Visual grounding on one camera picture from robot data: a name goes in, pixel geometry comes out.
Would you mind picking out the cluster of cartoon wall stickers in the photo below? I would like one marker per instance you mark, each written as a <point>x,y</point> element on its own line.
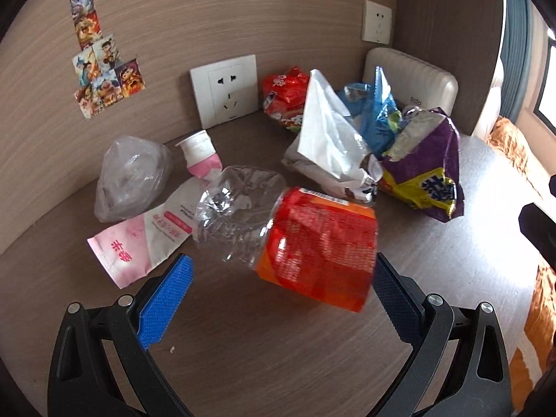
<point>97,67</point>

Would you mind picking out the small white wall socket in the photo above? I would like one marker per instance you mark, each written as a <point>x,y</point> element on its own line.
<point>377,21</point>

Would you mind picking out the pink and white packet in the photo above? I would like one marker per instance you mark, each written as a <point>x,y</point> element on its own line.
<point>126,247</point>

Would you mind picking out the red snack packet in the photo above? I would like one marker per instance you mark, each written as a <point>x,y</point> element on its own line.
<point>282,91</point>

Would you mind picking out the blue snack bag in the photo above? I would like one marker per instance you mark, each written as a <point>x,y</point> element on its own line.
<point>378,117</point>

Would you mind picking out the white ribbed appliance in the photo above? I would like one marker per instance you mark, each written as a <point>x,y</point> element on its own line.
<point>417,78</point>

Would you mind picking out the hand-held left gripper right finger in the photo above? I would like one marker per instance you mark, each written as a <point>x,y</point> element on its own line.
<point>395,306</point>

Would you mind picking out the purple snack bag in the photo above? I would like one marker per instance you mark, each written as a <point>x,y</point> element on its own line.
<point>434,169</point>

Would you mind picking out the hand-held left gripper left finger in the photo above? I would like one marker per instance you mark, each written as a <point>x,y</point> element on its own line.
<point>167,299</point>

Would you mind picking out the clear plastic bag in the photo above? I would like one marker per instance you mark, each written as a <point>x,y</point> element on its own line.
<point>130,173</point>

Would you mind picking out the white plastic wrapper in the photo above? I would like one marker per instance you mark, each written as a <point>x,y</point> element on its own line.
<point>321,126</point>

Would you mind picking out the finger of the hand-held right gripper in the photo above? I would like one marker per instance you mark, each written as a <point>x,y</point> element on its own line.
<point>538,230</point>

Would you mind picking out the large white wall socket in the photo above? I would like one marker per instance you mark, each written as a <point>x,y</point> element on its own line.
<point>226,91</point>

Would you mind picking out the window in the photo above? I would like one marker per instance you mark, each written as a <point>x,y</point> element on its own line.
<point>548,87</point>

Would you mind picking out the small pink white yogurt bottle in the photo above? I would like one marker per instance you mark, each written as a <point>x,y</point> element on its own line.
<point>200,152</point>

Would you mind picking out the orange blanket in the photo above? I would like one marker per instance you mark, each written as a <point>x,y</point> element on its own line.
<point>538,312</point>

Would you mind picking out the crushed plastic bottle orange label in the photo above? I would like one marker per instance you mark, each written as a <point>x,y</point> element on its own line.
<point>321,243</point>

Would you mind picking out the grey curtain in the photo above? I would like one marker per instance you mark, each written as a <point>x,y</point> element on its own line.
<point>514,30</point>

